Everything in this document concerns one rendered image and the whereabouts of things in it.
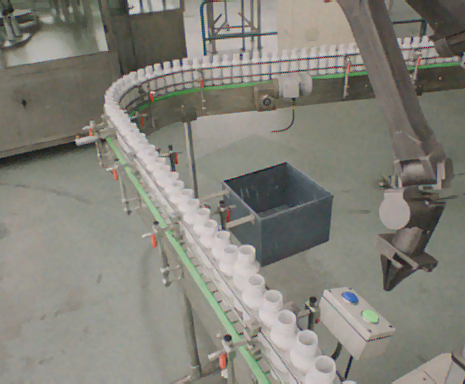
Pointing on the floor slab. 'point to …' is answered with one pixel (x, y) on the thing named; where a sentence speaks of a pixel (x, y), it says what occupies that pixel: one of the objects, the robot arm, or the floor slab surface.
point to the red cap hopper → (232, 26)
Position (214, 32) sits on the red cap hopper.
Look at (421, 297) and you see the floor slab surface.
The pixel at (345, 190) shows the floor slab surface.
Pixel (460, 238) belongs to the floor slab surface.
